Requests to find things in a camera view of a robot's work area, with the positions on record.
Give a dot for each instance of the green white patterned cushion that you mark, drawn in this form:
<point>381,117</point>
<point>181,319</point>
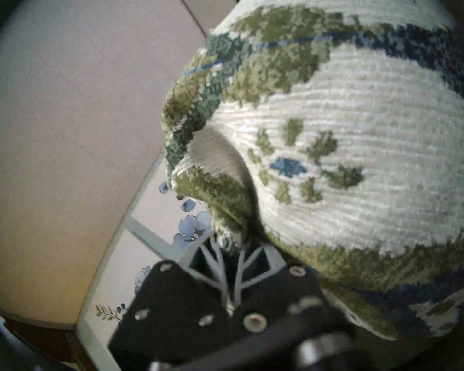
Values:
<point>352,142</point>

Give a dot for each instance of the brown wooden door frame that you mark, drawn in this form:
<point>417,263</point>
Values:
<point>42,339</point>

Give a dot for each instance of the floral canvas with dark flowers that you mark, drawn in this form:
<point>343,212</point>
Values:
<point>116,281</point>

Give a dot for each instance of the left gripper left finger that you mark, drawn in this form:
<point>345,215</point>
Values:
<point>178,308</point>

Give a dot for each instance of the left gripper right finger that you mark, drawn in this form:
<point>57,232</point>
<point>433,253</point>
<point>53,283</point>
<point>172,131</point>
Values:
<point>286,300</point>

